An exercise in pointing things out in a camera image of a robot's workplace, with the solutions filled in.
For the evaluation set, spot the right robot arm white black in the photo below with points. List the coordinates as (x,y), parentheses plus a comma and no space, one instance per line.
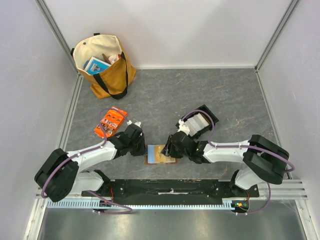
(264,160)

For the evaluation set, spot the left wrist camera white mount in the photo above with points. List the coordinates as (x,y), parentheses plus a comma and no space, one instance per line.
(134,125)

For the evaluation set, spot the orange booklet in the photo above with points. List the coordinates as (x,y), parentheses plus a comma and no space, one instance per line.
(112,120)

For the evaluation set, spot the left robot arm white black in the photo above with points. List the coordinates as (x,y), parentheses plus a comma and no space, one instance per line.
(65,173)

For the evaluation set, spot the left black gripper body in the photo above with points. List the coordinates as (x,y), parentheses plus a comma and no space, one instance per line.
(137,147)

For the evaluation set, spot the blue card in holder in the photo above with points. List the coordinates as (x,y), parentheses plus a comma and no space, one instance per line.
(151,156)

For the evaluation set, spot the slotted cable duct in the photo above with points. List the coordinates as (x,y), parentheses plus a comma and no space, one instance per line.
(94,203)

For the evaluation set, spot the blue book in bag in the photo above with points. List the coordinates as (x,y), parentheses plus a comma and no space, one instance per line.
(95,66)

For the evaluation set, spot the mustard canvas tote bag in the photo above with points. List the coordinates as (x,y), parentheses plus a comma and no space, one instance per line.
(115,80)

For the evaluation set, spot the white card stack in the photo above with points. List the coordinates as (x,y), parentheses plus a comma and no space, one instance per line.
(196,123)

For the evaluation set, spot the black card box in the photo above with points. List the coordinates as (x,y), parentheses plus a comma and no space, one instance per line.
(207,113)

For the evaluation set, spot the brown item in bag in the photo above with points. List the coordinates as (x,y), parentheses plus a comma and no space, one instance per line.
(106,59)

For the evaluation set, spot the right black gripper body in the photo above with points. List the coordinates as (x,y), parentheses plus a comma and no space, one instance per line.
(171,145)

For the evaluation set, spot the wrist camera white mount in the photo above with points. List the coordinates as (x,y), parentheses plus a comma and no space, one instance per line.
(182,127)
(134,125)

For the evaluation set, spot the tan credit card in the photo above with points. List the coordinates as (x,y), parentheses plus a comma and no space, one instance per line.
(160,158)

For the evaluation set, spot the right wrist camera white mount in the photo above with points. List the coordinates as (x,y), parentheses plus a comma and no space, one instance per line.
(182,127)

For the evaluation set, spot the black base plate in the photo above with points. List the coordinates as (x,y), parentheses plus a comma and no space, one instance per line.
(172,191)

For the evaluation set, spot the brown leather card holder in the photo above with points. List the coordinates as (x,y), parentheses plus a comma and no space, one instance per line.
(157,164)

